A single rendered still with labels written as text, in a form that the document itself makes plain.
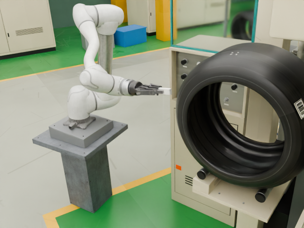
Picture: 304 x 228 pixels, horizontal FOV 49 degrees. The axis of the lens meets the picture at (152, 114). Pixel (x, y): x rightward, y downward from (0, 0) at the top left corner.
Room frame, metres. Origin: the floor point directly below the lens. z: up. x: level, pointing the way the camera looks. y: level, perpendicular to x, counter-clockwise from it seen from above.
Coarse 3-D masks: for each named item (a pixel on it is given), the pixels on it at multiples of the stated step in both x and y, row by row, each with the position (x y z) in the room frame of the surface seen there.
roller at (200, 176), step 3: (201, 168) 1.29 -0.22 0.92; (198, 171) 1.27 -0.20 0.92; (201, 171) 1.26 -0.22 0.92; (204, 171) 1.26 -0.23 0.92; (207, 171) 1.27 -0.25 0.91; (198, 174) 1.26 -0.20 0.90; (201, 174) 1.25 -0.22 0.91; (204, 174) 1.25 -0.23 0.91; (207, 174) 1.26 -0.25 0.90; (201, 177) 1.25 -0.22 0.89; (204, 177) 1.25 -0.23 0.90
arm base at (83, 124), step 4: (68, 116) 2.16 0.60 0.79; (68, 120) 2.15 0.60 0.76; (72, 120) 2.11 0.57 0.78; (76, 120) 2.10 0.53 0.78; (80, 120) 2.11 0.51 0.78; (84, 120) 2.12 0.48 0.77; (88, 120) 2.15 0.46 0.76; (92, 120) 2.19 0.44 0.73; (64, 124) 2.12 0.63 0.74; (68, 124) 2.12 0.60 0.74; (72, 124) 2.08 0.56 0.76; (76, 124) 2.09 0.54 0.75; (80, 124) 2.10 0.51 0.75; (84, 124) 2.11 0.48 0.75; (88, 124) 2.13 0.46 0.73; (72, 128) 2.06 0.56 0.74; (84, 128) 2.07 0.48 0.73
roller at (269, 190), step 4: (268, 188) 1.13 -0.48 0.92; (272, 188) 1.14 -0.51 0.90; (260, 192) 1.10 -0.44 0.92; (264, 192) 1.10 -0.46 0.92; (268, 192) 1.11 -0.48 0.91; (256, 196) 1.09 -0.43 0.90; (260, 196) 1.09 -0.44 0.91; (264, 196) 1.08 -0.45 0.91; (260, 200) 1.08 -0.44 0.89; (264, 200) 1.08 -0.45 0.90
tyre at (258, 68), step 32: (224, 64) 1.20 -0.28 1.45; (256, 64) 1.15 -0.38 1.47; (288, 64) 1.17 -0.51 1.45; (192, 96) 1.26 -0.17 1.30; (288, 96) 1.05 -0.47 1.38; (192, 128) 1.41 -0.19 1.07; (224, 128) 1.48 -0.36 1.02; (288, 128) 1.03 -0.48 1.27; (224, 160) 1.34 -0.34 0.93; (256, 160) 1.33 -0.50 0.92; (288, 160) 1.02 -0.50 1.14
